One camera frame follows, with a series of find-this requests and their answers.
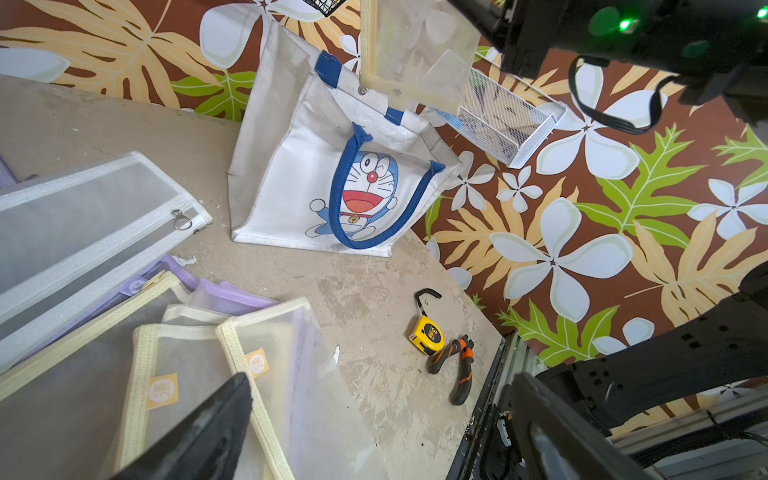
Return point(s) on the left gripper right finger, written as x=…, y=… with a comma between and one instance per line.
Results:
x=556, y=443

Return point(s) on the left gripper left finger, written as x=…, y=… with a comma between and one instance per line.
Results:
x=206, y=445

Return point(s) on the cream trimmed mesh pouch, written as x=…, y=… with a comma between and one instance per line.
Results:
x=61, y=408

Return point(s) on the white Doraemon canvas bag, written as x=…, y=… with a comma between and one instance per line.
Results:
x=320, y=164

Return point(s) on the yellow trimmed mesh pouch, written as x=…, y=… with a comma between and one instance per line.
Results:
x=416, y=52

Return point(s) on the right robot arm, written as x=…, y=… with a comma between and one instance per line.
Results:
x=626, y=191

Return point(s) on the large purple mesh pouch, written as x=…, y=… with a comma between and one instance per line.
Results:
x=223, y=298

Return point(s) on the white mesh pouch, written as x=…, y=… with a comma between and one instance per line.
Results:
x=70, y=239

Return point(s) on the yellow tape measure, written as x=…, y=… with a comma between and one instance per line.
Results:
x=426, y=335

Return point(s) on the white wire basket right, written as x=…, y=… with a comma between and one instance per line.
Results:
x=504, y=125

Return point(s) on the black wire basket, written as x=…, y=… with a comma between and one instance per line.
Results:
x=325, y=7

